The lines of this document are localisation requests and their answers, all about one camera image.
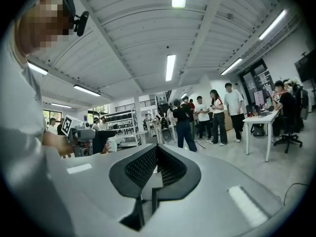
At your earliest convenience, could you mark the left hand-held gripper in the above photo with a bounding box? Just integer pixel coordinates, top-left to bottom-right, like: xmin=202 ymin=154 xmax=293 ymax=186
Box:
xmin=61 ymin=115 xmax=96 ymax=158

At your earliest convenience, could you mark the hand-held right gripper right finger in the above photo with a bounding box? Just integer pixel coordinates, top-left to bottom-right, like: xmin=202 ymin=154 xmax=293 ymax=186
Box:
xmin=148 ymin=144 xmax=283 ymax=237

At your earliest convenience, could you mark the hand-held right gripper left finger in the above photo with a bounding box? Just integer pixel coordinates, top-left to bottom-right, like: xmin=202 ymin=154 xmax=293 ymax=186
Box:
xmin=61 ymin=144 xmax=158 ymax=237

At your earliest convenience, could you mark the person's left forearm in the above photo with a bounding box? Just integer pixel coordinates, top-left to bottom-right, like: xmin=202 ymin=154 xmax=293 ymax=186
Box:
xmin=41 ymin=130 xmax=74 ymax=159

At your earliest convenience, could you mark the white metal shelving rack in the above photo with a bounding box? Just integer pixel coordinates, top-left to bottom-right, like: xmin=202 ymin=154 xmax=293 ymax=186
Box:
xmin=106 ymin=109 xmax=139 ymax=148

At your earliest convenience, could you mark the black bag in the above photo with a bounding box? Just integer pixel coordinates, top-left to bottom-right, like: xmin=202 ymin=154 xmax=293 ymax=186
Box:
xmin=252 ymin=123 xmax=266 ymax=137

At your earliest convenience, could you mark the person's grey shirt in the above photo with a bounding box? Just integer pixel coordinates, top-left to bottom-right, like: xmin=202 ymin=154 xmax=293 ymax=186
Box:
xmin=0 ymin=37 xmax=49 ymax=148

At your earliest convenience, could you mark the white desk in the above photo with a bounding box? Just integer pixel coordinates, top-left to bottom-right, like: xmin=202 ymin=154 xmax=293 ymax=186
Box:
xmin=243 ymin=109 xmax=282 ymax=162

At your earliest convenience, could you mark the black office chair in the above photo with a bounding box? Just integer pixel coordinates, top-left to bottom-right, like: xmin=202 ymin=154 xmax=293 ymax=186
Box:
xmin=273 ymin=115 xmax=304 ymax=155

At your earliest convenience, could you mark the computer monitor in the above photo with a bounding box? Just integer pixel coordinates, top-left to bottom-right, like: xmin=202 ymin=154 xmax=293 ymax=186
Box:
xmin=252 ymin=90 xmax=267 ymax=108

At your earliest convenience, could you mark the person's head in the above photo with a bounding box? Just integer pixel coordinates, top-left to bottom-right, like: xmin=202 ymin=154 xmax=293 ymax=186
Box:
xmin=13 ymin=0 xmax=75 ymax=65

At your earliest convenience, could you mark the black glass double door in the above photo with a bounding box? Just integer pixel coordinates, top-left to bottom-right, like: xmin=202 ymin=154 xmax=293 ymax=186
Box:
xmin=240 ymin=59 xmax=275 ymax=108

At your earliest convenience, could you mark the black cable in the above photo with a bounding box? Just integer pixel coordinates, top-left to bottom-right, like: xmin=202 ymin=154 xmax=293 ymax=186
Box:
xmin=283 ymin=183 xmax=309 ymax=206

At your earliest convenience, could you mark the black head-mounted camera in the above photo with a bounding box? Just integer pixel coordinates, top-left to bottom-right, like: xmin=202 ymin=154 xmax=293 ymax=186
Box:
xmin=73 ymin=10 xmax=90 ymax=37

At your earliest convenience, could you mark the black head strap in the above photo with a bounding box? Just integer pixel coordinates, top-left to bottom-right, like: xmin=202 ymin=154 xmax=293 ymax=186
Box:
xmin=48 ymin=0 xmax=77 ymax=31

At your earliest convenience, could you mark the black wall screen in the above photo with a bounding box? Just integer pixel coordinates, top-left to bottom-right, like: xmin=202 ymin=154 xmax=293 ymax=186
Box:
xmin=294 ymin=48 xmax=316 ymax=82

